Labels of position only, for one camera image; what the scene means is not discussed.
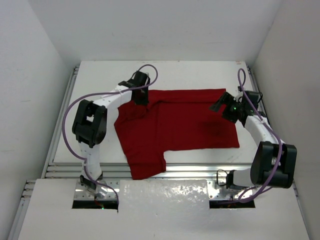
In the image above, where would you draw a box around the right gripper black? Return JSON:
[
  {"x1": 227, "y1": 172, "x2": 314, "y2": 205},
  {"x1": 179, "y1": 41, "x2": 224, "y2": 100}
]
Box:
[{"x1": 209, "y1": 92, "x2": 246, "y2": 124}]

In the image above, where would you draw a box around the red t-shirt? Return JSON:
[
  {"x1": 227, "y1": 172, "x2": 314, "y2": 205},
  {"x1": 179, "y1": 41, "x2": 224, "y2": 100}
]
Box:
[{"x1": 114, "y1": 88, "x2": 240, "y2": 168}]

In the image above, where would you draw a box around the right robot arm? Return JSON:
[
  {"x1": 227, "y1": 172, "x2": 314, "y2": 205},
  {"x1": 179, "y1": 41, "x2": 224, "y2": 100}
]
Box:
[{"x1": 210, "y1": 91, "x2": 298, "y2": 190}]

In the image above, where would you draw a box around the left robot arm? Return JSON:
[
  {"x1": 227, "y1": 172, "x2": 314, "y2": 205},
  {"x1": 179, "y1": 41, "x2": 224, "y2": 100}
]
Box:
[{"x1": 71, "y1": 71, "x2": 150, "y2": 191}]

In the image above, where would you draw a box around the white foam panel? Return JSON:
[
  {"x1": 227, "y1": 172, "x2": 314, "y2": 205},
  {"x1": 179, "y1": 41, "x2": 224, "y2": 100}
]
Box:
[{"x1": 118, "y1": 179, "x2": 210, "y2": 214}]

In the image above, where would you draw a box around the right aluminium side rail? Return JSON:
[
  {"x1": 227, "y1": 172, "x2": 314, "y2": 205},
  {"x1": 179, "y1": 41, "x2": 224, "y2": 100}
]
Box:
[{"x1": 246, "y1": 65, "x2": 268, "y2": 118}]

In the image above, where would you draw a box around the aluminium side rail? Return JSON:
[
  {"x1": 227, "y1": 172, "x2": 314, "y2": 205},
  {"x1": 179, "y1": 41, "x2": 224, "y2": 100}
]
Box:
[
  {"x1": 40, "y1": 64, "x2": 80, "y2": 179},
  {"x1": 246, "y1": 65, "x2": 268, "y2": 118}
]

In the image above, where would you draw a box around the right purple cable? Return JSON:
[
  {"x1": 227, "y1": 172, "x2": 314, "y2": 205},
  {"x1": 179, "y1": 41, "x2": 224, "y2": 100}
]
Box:
[{"x1": 229, "y1": 68, "x2": 283, "y2": 203}]

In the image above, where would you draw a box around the purple cable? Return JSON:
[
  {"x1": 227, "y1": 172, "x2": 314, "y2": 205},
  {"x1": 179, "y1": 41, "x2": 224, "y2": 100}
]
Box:
[
  {"x1": 61, "y1": 64, "x2": 159, "y2": 201},
  {"x1": 229, "y1": 68, "x2": 283, "y2": 203}
]

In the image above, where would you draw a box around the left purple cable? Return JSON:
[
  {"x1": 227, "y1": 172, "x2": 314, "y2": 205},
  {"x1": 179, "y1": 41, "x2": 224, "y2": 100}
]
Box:
[{"x1": 61, "y1": 64, "x2": 159, "y2": 201}]

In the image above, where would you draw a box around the aluminium front rail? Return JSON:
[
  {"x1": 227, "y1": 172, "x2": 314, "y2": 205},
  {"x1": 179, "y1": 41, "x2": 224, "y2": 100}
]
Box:
[{"x1": 41, "y1": 162, "x2": 251, "y2": 179}]

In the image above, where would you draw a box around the left aluminium side rail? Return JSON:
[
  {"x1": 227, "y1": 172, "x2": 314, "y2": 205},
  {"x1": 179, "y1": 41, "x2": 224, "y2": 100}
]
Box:
[{"x1": 40, "y1": 64, "x2": 80, "y2": 179}]

